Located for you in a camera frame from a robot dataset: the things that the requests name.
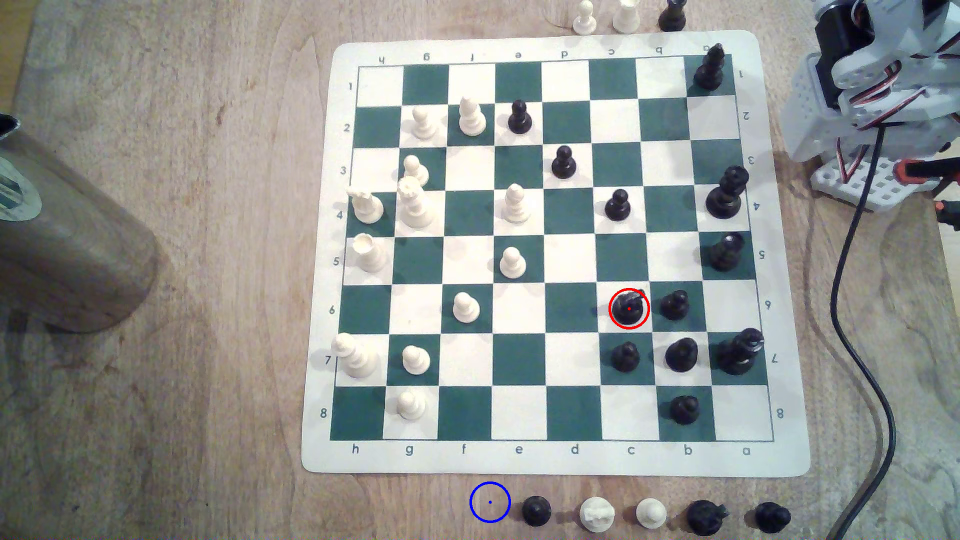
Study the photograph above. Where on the black knight chess piece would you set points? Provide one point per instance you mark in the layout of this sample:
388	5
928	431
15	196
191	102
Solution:
626	309
705	518

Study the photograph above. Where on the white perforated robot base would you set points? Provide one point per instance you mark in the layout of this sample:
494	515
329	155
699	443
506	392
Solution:
881	187

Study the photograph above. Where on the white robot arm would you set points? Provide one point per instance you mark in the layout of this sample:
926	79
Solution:
814	112

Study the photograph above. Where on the white pawn chess piece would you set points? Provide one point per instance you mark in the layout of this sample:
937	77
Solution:
415	361
512	264
415	172
584	21
651	514
466	308
424	126
410	406

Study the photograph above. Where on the green white chess mat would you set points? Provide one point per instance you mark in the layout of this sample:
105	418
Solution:
570	262

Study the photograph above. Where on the white rook chess piece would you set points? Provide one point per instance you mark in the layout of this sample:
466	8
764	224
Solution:
370	256
627	16

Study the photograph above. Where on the white knight chess piece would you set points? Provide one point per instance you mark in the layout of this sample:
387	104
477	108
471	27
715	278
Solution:
366	208

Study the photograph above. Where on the black pawn chess piece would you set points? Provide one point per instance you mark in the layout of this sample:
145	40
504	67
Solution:
625	358
536	511
673	306
563	165
684	409
617	208
519	120
772	517

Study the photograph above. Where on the white bishop chess piece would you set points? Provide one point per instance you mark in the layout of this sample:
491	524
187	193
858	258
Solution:
472	120

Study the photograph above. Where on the black bishop chess piece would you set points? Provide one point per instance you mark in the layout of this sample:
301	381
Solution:
709	73
681	355

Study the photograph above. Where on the black rook chess piece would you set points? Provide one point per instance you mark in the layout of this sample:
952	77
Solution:
726	253
672	18

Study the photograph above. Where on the black queen chess piece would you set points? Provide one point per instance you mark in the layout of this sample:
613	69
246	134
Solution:
724	199

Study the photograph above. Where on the black king chess piece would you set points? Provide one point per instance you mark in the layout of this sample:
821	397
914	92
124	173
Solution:
736	354

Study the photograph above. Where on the white pawn e4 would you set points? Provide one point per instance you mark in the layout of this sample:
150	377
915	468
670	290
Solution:
515	206

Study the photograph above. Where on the captured white rook bottom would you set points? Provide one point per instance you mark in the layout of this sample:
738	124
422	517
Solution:
597	515

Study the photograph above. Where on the orange black clamp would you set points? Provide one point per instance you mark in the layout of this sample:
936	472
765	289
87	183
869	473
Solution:
926	171

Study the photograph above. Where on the wooden cylindrical post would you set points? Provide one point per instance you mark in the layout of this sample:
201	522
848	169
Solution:
67	247

